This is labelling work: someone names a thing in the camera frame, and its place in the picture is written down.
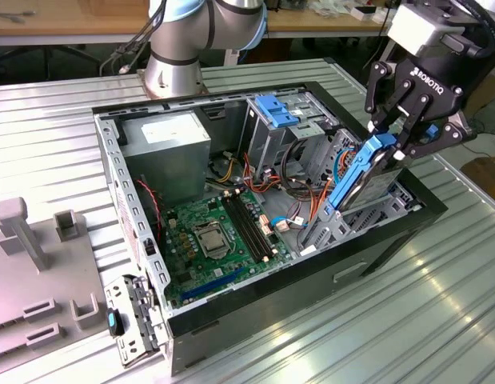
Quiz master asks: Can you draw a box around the hard disk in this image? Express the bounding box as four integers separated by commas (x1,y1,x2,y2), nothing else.
321,134,404,219

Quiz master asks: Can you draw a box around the light blue SATA wire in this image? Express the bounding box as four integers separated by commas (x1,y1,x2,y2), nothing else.
269,146,358,232

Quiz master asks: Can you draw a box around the yellow black wire bundle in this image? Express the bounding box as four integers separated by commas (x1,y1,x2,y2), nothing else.
206,151,248,189

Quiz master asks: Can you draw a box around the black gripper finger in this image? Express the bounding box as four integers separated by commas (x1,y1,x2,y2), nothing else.
365,62,415,134
393,92,478,167

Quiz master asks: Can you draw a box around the green motherboard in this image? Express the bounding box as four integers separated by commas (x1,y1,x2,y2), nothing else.
161,190,294,309

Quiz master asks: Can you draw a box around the large cardboard carton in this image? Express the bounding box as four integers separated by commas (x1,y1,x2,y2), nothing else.
466,70,495,117

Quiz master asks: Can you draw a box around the small black white box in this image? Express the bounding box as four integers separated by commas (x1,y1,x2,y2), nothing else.
349,4,378,22

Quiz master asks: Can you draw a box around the grey power supply unit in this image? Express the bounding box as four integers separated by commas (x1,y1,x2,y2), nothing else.
119,110,212,209

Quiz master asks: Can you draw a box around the multicoloured wire white connector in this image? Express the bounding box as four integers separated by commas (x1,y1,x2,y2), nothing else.
285,202,308,231

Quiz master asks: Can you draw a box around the silver disk bay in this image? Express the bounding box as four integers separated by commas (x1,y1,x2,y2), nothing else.
297,126,427,258

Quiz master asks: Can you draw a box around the silver CPU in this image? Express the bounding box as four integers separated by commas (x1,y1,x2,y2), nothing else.
197,230,228,257

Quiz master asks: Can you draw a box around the black open PC case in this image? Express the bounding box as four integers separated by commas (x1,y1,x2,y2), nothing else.
90,81,449,377

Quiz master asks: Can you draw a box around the metal CPU socket cover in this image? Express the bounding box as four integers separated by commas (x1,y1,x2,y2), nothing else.
192,222,234,261

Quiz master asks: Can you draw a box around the grey parts rack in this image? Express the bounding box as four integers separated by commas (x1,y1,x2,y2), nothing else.
0,196,112,379

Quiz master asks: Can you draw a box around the brown cardboard box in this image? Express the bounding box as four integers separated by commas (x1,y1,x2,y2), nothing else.
459,156,495,199

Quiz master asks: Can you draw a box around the black RAM slot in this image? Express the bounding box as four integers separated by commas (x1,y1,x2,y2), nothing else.
221,194,261,263
236,190,275,259
231,192,270,260
226,194,265,262

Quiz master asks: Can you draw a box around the long wooden desk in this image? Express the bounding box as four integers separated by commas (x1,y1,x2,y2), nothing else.
0,0,392,47

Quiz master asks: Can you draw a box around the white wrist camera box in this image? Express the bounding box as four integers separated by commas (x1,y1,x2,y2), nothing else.
386,3,446,57

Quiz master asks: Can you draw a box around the orange power wire black connector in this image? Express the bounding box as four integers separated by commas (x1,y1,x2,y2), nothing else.
309,143,366,229

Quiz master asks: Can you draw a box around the silver card retainer bracket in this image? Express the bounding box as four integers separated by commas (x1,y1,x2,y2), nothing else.
102,274,170,369

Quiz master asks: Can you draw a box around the blue expansion slot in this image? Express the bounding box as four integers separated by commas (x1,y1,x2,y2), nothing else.
181,266,245,303

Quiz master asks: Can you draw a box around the blue plastic drive bracket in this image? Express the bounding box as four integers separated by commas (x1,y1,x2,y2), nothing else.
254,94,302,129

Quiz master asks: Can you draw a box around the black cable bundle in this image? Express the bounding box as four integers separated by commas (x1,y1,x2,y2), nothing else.
279,138,326,197

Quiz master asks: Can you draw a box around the silver optical drive cage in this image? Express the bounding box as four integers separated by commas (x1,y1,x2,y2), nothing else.
239,90,340,175

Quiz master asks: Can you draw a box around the black blue retainer latch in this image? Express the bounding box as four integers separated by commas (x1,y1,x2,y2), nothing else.
106,306,126,338

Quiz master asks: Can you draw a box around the orange red wire bundle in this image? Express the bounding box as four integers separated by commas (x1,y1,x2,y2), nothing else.
242,154,282,195

